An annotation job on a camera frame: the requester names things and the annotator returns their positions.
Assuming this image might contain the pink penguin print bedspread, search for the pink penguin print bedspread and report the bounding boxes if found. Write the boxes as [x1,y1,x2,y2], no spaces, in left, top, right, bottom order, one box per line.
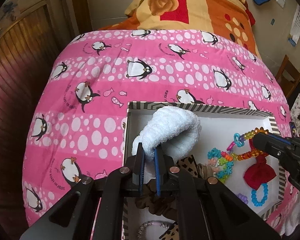
[22,29,291,225]

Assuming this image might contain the colourful plastic bead chain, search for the colourful plastic bead chain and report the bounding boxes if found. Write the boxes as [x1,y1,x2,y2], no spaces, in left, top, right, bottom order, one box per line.
[226,126,269,162]

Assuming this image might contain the silver beaded bracelet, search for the silver beaded bracelet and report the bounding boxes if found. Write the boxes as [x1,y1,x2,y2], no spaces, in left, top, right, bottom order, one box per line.
[136,220,171,240]

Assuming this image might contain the wall calendar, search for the wall calendar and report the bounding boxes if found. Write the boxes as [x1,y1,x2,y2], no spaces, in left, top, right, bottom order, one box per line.
[288,4,300,47]

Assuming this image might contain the neon green blue plastic bracelet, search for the neon green blue plastic bracelet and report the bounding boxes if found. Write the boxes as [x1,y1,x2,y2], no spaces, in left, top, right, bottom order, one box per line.
[206,147,235,183]

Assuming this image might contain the striped white cardboard box tray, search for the striped white cardboard box tray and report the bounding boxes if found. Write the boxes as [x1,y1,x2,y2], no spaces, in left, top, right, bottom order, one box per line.
[122,101,286,239]

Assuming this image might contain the smartphone with lit screen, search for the smartphone with lit screen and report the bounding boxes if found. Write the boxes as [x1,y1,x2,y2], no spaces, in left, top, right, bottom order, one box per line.
[289,121,299,137]

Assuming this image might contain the white fluffy scrunchie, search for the white fluffy scrunchie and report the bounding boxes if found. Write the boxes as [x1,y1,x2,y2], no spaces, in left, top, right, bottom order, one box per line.
[132,106,202,162]

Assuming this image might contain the purple bead bracelet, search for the purple bead bracelet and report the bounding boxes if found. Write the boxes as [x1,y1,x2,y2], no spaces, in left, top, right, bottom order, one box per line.
[237,192,249,205]

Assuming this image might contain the red satin bow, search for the red satin bow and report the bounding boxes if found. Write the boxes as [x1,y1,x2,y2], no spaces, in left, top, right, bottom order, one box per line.
[243,139,276,190]

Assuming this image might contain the wooden chair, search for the wooden chair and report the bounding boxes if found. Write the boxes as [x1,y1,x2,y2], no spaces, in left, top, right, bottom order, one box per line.
[275,55,300,98]

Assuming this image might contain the blue bead bracelet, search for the blue bead bracelet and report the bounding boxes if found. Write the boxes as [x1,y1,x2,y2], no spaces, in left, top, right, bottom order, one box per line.
[250,182,269,208]

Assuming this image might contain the orange red patterned quilt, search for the orange red patterned quilt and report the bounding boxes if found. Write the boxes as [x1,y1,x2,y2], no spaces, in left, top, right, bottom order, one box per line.
[105,0,260,56]

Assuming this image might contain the brown scrunchie with leopard bow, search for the brown scrunchie with leopard bow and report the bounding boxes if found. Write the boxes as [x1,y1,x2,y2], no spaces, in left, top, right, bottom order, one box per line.
[135,155,215,239]

